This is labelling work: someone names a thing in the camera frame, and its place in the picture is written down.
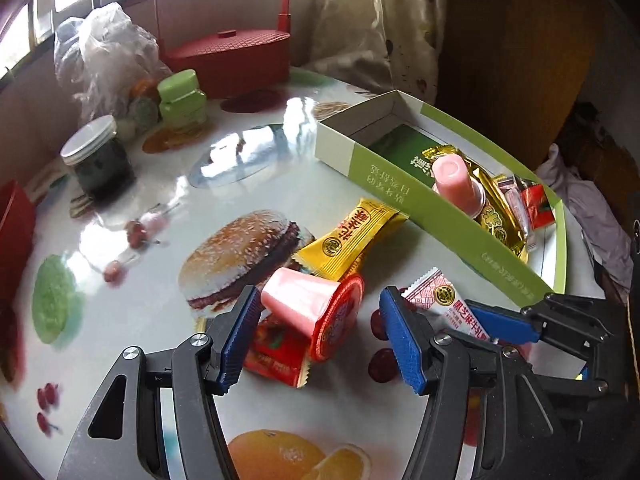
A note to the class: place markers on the dark jar white lid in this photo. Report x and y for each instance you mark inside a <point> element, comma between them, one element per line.
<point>98,159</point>

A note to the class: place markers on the red triangular snack packet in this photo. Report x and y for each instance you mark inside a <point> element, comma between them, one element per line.
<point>279,352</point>

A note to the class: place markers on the red basket with handle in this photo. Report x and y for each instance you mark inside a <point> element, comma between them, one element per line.
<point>236,62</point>

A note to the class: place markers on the long yellow snack packet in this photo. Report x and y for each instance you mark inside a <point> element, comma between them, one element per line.
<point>488,219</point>

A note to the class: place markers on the clear plastic bag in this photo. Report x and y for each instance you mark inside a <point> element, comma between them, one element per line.
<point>100,58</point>

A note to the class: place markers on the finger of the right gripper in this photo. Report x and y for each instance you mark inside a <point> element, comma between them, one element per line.
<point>504,324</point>

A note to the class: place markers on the gold candy bar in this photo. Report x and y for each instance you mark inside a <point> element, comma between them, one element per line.
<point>505,212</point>

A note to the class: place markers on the green cardboard box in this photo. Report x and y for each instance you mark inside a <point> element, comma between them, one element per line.
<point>378,145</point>

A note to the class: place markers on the white red candy packet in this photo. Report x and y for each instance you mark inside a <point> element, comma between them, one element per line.
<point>512,193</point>
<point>436,297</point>

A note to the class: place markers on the pink jelly cup red lid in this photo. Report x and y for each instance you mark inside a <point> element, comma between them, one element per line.
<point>325,311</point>

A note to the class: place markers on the yellow peanut candy packet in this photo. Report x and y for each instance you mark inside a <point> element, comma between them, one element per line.
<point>340,252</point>

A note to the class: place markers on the red oval tray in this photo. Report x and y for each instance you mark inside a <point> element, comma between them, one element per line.
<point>18,220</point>

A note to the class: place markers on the green glass jar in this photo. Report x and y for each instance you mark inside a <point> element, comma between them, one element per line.
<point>182,102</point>

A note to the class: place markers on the dark wooden cabinet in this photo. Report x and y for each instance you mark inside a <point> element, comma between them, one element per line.
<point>512,69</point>

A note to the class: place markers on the crumpled cloth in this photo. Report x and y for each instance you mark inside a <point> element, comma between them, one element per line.
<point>594,215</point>

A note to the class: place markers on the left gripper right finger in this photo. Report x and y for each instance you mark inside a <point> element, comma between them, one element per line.
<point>519,435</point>

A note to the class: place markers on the beige patterned curtain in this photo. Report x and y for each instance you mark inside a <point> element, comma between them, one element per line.
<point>380,45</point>

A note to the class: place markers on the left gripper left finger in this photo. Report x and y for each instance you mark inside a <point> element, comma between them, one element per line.
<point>120,435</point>

